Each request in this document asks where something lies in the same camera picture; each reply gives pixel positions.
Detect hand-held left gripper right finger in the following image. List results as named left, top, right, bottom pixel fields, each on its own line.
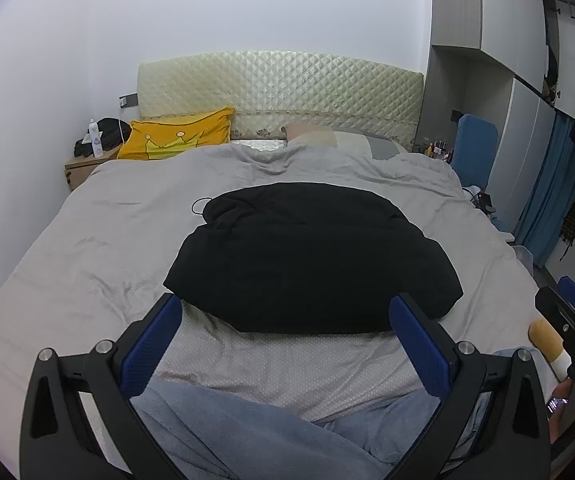
left=389, top=292, right=553, bottom=480

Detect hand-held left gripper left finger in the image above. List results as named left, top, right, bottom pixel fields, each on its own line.
left=20, top=292, right=183, bottom=480

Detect black puffer jacket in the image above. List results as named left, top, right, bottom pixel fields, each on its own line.
left=164, top=182, right=464, bottom=335

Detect tan and white object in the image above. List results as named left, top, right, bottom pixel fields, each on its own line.
left=528, top=320, right=574, bottom=381

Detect clear plastic box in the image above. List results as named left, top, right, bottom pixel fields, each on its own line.
left=510, top=242, right=536, bottom=274

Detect blue curtain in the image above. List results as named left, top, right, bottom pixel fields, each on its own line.
left=515, top=110, right=575, bottom=271

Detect person's blue-grey pants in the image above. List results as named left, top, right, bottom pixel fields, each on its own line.
left=130, top=379, right=498, bottom=480

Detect grey bed blanket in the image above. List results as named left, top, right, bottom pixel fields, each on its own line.
left=0, top=137, right=538, bottom=411

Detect blue chair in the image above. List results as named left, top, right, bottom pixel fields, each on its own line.
left=451, top=114, right=499, bottom=196

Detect wooden nightstand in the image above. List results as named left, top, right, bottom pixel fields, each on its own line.
left=64, top=152, right=118, bottom=192

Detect group of small bottles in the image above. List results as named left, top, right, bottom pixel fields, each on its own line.
left=415, top=139, right=455, bottom=163

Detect white plastic bottle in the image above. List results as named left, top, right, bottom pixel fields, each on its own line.
left=88, top=118, right=104, bottom=159

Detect yellow crown pillow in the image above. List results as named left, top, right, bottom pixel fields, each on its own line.
left=118, top=106, right=236, bottom=161

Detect grey patchwork pillow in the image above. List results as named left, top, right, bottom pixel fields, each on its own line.
left=282, top=121, right=408, bottom=161

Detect black bag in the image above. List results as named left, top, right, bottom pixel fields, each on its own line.
left=74, top=117, right=133, bottom=158

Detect grey white wardrobe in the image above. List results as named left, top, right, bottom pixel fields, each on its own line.
left=420, top=0, right=575, bottom=231

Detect quilted cream headboard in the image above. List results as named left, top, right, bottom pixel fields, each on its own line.
left=136, top=50, right=425, bottom=153

